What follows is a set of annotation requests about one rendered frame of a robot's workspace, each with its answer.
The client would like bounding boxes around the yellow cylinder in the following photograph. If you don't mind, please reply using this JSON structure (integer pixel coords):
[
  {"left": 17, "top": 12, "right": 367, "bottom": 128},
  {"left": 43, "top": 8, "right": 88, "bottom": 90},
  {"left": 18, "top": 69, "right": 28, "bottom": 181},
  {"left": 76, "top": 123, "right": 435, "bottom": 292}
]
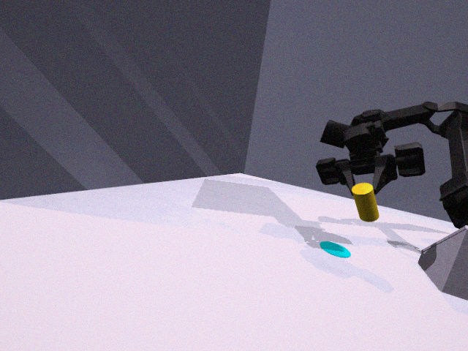
[{"left": 352, "top": 184, "right": 380, "bottom": 222}]

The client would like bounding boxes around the cyan circle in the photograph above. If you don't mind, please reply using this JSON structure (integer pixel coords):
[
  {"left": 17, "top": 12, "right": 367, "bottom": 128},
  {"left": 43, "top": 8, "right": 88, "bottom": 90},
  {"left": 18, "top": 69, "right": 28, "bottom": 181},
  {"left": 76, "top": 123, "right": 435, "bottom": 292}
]
[{"left": 320, "top": 241, "right": 351, "bottom": 258}]

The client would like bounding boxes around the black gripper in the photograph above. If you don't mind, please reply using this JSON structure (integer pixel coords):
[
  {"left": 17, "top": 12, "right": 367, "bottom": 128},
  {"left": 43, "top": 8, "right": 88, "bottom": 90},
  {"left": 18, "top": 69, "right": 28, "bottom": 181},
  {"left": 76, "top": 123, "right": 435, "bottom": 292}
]
[{"left": 316, "top": 142, "right": 426, "bottom": 196}]

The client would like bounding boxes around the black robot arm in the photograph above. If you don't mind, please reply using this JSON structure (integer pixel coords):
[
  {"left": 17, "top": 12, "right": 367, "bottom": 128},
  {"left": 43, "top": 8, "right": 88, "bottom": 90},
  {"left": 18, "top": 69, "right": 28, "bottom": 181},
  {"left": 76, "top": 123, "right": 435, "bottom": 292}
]
[{"left": 320, "top": 102, "right": 468, "bottom": 229}]

